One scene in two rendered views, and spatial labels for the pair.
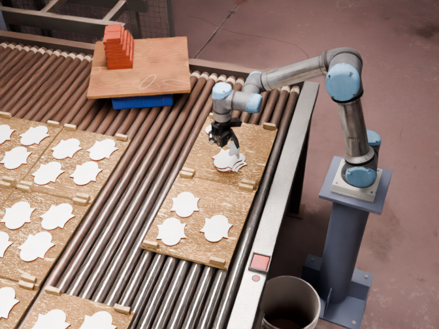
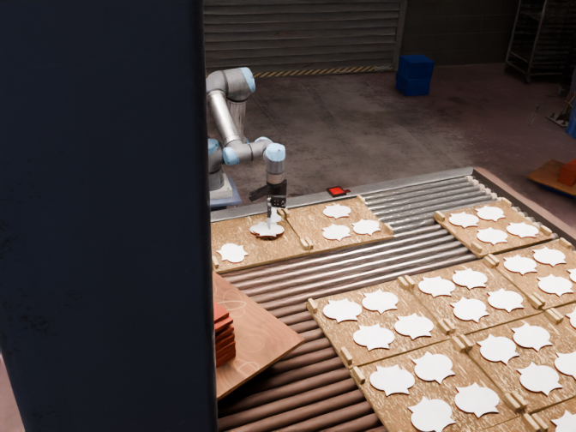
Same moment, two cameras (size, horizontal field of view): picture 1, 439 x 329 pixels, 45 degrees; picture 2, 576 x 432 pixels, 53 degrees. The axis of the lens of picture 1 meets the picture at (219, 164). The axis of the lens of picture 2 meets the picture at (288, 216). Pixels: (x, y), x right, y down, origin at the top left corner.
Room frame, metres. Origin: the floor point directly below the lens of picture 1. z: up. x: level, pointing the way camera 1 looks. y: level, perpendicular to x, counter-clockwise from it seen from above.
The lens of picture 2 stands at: (3.07, 1.61, 2.36)
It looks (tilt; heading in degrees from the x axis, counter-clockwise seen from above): 32 degrees down; 228
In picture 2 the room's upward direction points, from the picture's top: 3 degrees clockwise
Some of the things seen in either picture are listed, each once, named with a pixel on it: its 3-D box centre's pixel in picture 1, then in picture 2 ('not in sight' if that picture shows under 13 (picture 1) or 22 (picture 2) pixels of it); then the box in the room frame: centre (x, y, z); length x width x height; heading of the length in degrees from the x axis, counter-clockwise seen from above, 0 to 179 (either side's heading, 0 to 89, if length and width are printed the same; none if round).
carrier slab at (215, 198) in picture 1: (200, 218); (336, 224); (1.40, 0.08, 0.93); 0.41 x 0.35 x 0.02; 161
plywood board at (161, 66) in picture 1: (140, 65); (195, 336); (2.36, 0.40, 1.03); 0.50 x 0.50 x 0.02; 4
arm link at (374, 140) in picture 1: (364, 147); (208, 154); (1.63, -0.61, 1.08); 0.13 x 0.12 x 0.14; 163
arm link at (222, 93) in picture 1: (223, 98); (275, 158); (1.69, -0.02, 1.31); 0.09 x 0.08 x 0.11; 73
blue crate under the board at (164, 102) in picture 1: (142, 82); not in sight; (2.29, 0.39, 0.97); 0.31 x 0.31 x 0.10; 4
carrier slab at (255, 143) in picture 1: (230, 151); (249, 240); (1.79, -0.05, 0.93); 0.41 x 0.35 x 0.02; 162
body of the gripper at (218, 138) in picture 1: (221, 129); (276, 193); (1.69, -0.01, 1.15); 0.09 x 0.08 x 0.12; 139
